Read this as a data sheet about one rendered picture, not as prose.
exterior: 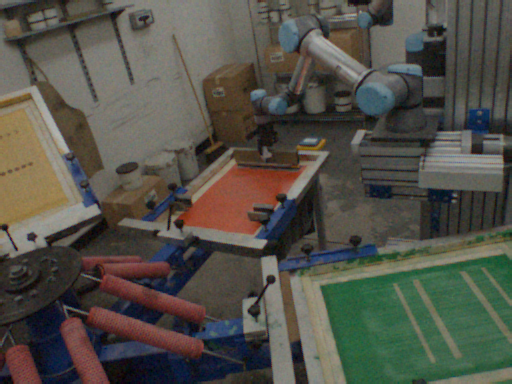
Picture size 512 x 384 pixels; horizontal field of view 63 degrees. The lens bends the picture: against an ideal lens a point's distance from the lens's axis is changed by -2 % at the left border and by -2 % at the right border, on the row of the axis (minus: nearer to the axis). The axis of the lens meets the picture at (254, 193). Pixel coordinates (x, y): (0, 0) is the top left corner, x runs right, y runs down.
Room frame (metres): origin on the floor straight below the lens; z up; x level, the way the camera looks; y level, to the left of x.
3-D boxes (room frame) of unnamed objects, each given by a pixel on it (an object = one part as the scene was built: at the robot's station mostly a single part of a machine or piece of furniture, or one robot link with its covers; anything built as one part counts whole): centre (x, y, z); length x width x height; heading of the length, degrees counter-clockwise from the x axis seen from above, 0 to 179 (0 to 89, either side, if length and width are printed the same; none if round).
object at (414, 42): (1.90, -0.86, 1.42); 0.13 x 0.12 x 0.14; 124
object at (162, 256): (1.29, 0.35, 1.02); 0.17 x 0.06 x 0.05; 147
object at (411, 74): (1.46, -0.60, 1.42); 0.13 x 0.12 x 0.14; 124
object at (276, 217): (1.41, -0.06, 0.97); 0.30 x 0.05 x 0.07; 147
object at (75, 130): (3.28, 1.40, 1.06); 0.53 x 0.07 x 1.05; 147
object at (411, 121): (1.47, -0.61, 1.31); 0.15 x 0.15 x 0.10
